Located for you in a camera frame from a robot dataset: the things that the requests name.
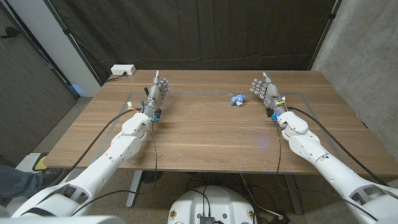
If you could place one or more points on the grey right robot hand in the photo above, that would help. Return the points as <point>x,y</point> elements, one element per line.
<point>270,93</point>

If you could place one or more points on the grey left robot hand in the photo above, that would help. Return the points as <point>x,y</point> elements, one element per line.
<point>154,93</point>

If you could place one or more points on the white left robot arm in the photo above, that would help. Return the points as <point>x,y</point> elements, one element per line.
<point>118,149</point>

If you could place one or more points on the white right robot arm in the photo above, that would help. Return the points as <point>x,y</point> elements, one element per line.
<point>311,146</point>

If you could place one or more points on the white power strip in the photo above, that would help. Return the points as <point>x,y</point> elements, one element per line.
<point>122,69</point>

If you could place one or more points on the grey tape outline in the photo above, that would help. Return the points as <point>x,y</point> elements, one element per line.
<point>202,93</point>

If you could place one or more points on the black backdrop curtain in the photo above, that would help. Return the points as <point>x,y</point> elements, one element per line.
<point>186,31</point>

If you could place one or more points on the black round floor foot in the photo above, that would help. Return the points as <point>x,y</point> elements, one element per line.
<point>150,176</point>

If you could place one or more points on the grey table leg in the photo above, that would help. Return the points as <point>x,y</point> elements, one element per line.
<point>292,193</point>
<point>133,189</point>

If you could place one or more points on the black backdrop stand pole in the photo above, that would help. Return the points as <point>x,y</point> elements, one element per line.
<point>332,14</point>
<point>66,31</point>

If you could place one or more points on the black floor power adapter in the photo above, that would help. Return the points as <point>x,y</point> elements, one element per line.
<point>280,218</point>

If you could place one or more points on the white robot torso base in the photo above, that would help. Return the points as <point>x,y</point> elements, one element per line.
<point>211,205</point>

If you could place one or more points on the dark leather shoe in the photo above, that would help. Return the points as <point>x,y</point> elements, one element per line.
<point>53,175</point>

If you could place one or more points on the yellow and black floor pedal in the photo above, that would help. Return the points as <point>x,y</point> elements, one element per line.
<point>40,161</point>

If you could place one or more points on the black box on torso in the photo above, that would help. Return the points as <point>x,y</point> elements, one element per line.
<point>206,220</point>

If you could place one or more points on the white floor platform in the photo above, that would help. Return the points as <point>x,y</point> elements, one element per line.
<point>26,160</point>

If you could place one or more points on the blue jeans leg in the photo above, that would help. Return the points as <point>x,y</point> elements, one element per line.
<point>15,180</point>

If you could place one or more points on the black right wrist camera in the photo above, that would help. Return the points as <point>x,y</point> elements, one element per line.
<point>271,113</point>

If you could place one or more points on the small blue toy camera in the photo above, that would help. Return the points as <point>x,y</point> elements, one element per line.
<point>237,100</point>

